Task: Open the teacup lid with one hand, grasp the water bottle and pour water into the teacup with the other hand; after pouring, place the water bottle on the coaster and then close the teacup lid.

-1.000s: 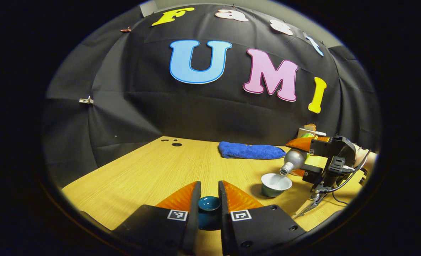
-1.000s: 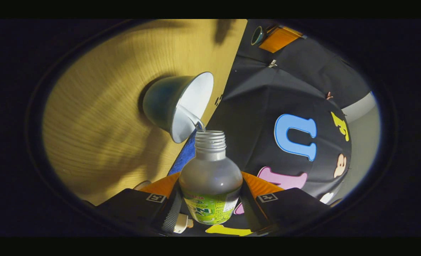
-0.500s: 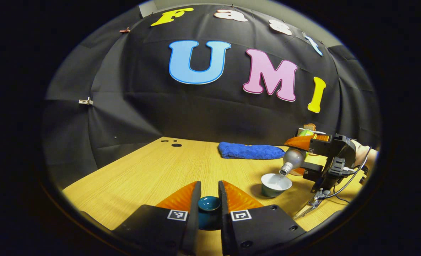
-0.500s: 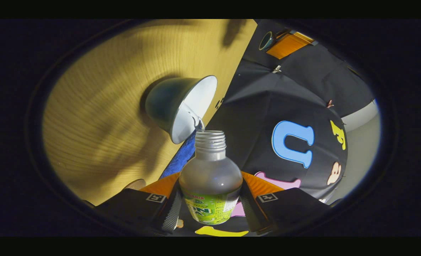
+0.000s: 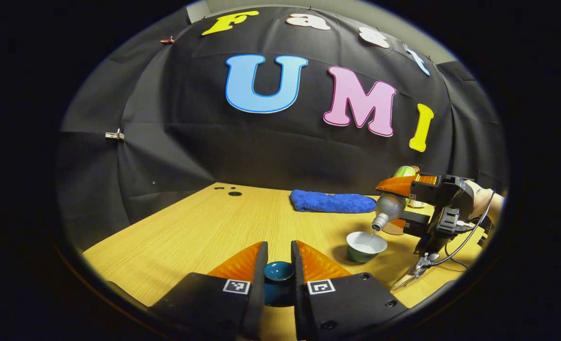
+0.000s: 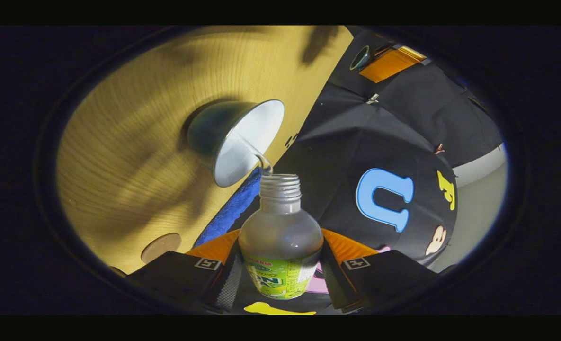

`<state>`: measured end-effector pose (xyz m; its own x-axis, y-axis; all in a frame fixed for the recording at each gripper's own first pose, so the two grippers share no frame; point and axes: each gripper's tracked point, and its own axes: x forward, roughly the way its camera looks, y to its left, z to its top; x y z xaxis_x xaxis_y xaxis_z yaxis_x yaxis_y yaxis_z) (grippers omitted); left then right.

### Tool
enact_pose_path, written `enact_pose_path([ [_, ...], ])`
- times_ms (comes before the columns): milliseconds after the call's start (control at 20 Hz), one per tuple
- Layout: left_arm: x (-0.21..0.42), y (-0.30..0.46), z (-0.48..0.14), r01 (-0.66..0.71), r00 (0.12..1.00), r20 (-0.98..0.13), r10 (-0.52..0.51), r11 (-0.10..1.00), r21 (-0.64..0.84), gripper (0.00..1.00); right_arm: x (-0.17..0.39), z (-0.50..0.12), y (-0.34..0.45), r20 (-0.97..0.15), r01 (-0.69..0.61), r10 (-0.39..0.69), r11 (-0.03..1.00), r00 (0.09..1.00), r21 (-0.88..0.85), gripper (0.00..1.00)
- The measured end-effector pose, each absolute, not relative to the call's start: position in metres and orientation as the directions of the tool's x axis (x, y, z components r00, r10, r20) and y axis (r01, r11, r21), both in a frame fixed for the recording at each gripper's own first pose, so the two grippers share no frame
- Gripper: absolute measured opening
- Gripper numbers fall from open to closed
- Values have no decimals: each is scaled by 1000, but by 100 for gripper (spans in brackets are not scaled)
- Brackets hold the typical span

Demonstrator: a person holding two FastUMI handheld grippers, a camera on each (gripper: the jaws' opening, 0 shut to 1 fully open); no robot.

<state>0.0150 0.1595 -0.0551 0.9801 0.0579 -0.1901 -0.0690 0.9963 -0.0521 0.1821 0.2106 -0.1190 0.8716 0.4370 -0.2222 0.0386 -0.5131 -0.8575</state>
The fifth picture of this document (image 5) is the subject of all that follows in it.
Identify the teal teacup lid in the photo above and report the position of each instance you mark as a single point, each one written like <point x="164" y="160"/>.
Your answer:
<point x="279" y="272"/>

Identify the white ceramic teacup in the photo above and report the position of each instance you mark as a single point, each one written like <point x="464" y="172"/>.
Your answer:
<point x="363" y="253"/>

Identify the blue towel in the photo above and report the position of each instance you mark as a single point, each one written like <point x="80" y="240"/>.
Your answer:
<point x="332" y="202"/>

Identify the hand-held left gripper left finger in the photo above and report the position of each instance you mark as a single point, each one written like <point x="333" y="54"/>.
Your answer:
<point x="261" y="303"/>

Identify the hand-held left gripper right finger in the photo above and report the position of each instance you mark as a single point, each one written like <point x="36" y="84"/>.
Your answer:
<point x="298" y="303"/>

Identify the silver water bottle green label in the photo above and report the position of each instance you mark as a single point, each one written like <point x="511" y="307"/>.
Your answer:
<point x="389" y="206"/>

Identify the silver metal clip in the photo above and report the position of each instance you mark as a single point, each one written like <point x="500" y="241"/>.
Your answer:
<point x="114" y="135"/>

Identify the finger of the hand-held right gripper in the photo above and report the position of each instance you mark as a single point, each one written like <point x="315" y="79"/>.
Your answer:
<point x="417" y="222"/>
<point x="422" y="190"/>

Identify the black backdrop cloth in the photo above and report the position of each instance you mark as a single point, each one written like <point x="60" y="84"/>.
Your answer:
<point x="214" y="151"/>

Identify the copper red clip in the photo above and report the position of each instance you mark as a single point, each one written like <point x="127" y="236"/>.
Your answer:
<point x="167" y="40"/>

